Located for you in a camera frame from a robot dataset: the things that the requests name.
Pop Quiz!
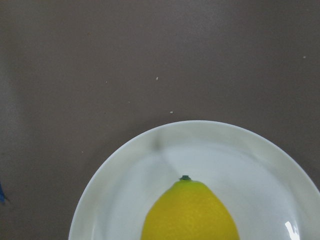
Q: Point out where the white round plate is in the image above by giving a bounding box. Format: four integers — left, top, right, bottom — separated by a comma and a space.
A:
68, 120, 320, 240

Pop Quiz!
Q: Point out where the yellow lemon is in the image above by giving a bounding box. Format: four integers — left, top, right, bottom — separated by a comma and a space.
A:
140, 175, 240, 240

